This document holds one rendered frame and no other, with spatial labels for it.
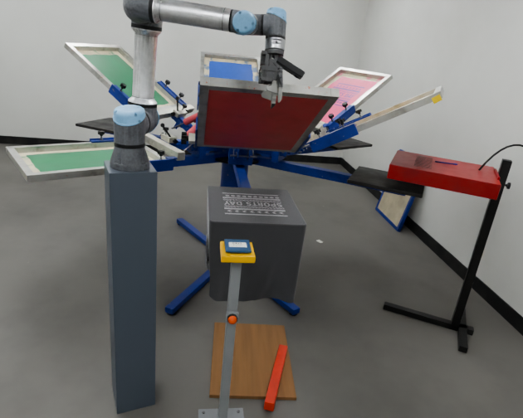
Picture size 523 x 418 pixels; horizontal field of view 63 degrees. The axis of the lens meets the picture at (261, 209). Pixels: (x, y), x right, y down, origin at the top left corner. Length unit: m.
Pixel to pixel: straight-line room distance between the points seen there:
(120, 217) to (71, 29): 5.02
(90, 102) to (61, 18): 1.09
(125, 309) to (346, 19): 5.52
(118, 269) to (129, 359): 0.47
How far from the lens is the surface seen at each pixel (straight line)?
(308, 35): 6.56
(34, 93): 6.83
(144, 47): 1.80
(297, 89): 1.85
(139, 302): 1.97
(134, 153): 1.72
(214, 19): 1.60
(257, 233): 1.95
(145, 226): 1.80
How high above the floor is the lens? 1.72
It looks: 21 degrees down
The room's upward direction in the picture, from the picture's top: 6 degrees clockwise
